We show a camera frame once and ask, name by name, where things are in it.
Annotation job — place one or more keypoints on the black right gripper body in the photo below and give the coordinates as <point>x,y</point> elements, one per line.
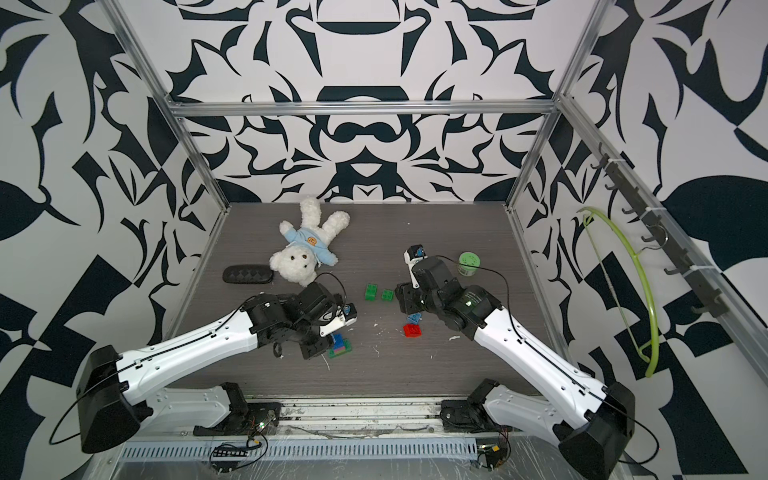
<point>415,299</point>

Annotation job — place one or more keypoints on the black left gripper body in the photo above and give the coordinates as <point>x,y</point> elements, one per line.
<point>317,344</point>

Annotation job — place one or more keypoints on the red lego brick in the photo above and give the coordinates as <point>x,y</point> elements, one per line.
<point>412,330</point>

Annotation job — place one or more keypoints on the green long lego plate brick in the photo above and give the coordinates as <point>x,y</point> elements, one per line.
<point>341,350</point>

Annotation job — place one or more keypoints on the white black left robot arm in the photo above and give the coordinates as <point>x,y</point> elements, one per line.
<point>114,389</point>

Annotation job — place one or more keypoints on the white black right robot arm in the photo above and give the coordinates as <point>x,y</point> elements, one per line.
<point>590,423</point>

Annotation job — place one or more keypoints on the light green tall lego brick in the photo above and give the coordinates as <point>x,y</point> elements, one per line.
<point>370,293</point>

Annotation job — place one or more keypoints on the white teddy bear blue shirt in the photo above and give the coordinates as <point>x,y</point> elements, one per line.
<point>308,246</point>

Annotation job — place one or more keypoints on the black remote control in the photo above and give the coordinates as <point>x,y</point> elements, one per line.
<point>248,274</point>

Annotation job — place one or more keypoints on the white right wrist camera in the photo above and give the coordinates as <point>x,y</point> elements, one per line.
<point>412,256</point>

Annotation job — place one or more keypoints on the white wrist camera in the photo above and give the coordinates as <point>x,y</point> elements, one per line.
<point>344,316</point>
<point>412,256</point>

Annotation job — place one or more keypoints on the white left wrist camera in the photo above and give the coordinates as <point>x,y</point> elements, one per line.
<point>344,316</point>

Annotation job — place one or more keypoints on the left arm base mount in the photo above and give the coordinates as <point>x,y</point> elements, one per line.
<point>242,417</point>

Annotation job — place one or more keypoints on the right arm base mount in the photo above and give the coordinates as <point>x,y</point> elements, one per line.
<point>469,415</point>

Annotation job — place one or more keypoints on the black wall hook rack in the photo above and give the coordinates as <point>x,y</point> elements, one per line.
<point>660,236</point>

